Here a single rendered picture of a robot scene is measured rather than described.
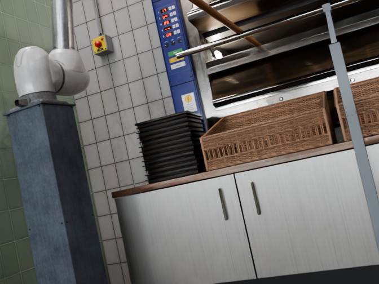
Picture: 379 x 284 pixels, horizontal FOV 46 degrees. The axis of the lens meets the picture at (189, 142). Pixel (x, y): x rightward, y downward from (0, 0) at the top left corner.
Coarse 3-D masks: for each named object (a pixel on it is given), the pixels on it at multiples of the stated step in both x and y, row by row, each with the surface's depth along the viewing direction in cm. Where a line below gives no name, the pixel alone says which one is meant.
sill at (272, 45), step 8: (352, 16) 224; (360, 16) 222; (368, 16) 221; (376, 16) 220; (336, 24) 227; (344, 24) 225; (352, 24) 224; (304, 32) 233; (312, 32) 231; (320, 32) 230; (280, 40) 237; (288, 40) 236; (296, 40) 234; (256, 48) 242; (264, 48) 240; (272, 48) 239; (224, 56) 249; (232, 56) 247; (240, 56) 245; (248, 56) 244; (208, 64) 252; (216, 64) 250
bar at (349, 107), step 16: (352, 0) 189; (288, 16) 199; (304, 16) 196; (240, 32) 207; (256, 32) 204; (192, 48) 216; (208, 48) 213; (336, 48) 170; (336, 64) 170; (352, 96) 168; (352, 112) 168; (352, 128) 168; (368, 160) 166; (368, 176) 166; (368, 192) 166; (368, 208) 166
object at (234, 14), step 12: (240, 0) 230; (252, 0) 229; (264, 0) 231; (276, 0) 234; (288, 0) 236; (300, 0) 238; (204, 12) 237; (228, 12) 239; (240, 12) 241; (252, 12) 243; (192, 24) 245; (204, 24) 248; (216, 24) 250
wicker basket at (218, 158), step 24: (312, 96) 228; (240, 120) 240; (264, 120) 235; (288, 120) 187; (312, 120) 184; (216, 144) 198; (240, 144) 237; (264, 144) 191; (288, 144) 188; (312, 144) 184; (216, 168) 198
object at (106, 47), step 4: (100, 36) 270; (104, 36) 269; (108, 36) 273; (92, 40) 272; (96, 40) 271; (100, 40) 270; (104, 40) 269; (108, 40) 272; (92, 44) 272; (104, 44) 269; (108, 44) 270; (96, 48) 271; (100, 48) 270; (104, 48) 269; (108, 48) 269; (112, 48) 274; (96, 52) 271; (100, 52) 270; (104, 52) 272; (108, 52) 273
